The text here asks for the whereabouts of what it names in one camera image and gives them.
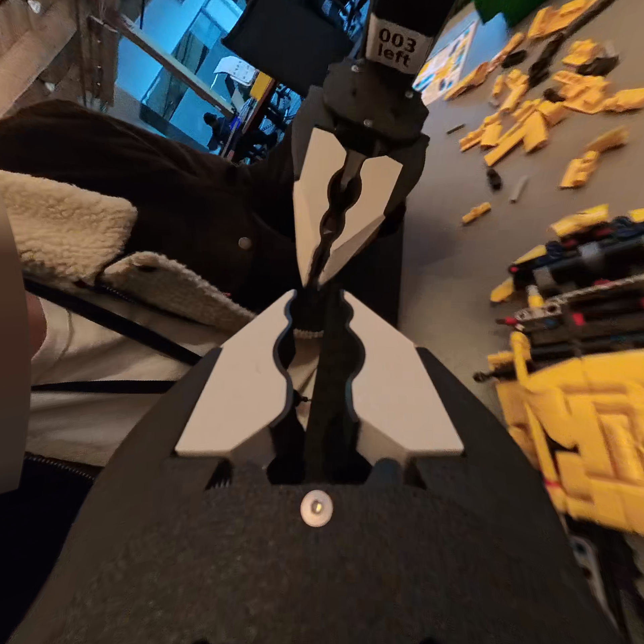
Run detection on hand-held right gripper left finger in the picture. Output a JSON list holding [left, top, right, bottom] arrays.
[[174, 289, 303, 459]]

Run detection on person's brown fleece-lined jacket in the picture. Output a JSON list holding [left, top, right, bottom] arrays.
[[0, 98, 403, 644]]

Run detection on pile of yellow brick parts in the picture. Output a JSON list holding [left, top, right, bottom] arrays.
[[445, 0, 644, 189]]

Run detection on green plastic bin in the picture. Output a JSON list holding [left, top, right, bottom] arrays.
[[474, 0, 550, 27]]

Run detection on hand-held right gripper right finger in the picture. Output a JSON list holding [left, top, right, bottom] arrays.
[[342, 290, 465, 461]]

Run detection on black strap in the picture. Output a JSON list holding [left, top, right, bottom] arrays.
[[22, 277, 202, 395]]

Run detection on colourful sticker sheet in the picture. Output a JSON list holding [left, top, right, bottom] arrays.
[[413, 20, 480, 107]]

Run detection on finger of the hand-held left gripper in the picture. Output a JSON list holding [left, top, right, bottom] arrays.
[[316, 155, 403, 287], [293, 126, 350, 288]]

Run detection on black monitor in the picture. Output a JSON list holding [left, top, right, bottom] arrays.
[[221, 0, 355, 96]]

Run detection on dark grey cone-shaped piece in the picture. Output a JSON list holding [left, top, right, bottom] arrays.
[[294, 284, 328, 340]]

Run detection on person's white shirt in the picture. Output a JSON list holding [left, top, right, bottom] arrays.
[[25, 292, 222, 453]]

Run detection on yellow toy brick car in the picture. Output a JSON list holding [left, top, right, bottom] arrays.
[[473, 204, 644, 640]]

